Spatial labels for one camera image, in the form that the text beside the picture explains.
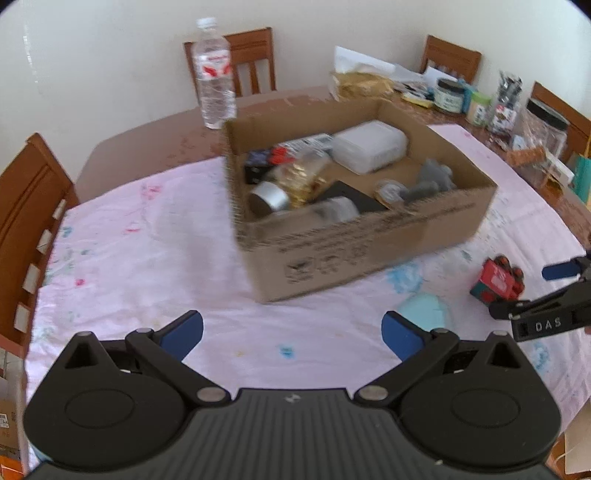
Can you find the white crumpled paper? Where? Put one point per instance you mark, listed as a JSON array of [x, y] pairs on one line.
[[364, 57]]

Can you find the brown wooden chair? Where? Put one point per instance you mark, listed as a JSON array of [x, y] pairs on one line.
[[251, 50], [450, 55], [577, 120], [27, 198]]

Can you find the brown cardboard box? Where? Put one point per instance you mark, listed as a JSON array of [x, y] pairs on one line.
[[351, 249]]

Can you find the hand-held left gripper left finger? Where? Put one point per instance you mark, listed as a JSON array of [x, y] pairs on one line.
[[184, 330]]

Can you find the teal box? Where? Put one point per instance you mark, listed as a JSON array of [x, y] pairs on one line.
[[582, 180]]

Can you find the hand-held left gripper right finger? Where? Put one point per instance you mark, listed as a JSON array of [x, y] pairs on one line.
[[399, 334]]

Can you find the small grey toy figure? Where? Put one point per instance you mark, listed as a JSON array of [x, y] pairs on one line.
[[420, 191]]

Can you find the yellow snack bag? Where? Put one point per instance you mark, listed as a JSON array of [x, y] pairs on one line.
[[362, 85]]

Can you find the white label card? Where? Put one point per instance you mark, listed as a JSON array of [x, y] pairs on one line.
[[307, 143]]

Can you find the large grey toy figure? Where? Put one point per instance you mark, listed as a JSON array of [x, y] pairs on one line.
[[436, 174]]

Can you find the red toy truck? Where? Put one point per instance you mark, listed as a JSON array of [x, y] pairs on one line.
[[496, 279]]

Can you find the pen holder with pens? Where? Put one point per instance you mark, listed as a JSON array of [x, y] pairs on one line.
[[505, 106]]

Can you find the dark labelled jar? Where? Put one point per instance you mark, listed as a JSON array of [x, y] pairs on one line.
[[449, 98]]

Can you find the green lidded container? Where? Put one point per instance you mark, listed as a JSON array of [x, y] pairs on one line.
[[479, 110]]

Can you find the black square plate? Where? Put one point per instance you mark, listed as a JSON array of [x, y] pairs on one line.
[[348, 191]]

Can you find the teal round soft pad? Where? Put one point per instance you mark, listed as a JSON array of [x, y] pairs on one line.
[[425, 311]]

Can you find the clear plastic water bottle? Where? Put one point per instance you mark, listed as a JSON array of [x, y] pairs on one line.
[[214, 87]]

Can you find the small white carton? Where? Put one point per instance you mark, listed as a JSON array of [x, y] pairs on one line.
[[561, 170]]

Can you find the white plastic box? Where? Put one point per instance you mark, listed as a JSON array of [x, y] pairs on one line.
[[369, 145]]

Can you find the cardboard box on floor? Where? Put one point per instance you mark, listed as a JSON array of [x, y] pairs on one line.
[[8, 415]]

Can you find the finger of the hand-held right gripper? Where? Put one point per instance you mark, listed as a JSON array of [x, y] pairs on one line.
[[558, 271], [526, 305]]

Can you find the silver-lidded jar of gold pins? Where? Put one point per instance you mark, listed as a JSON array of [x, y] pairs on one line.
[[295, 177]]

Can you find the pink floral tablecloth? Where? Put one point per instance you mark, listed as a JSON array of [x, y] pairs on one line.
[[138, 258]]

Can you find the clear plastic jar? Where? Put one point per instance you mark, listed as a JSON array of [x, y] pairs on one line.
[[332, 210]]

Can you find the large clear black-lidded jar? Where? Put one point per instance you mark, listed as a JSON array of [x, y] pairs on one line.
[[540, 138]]

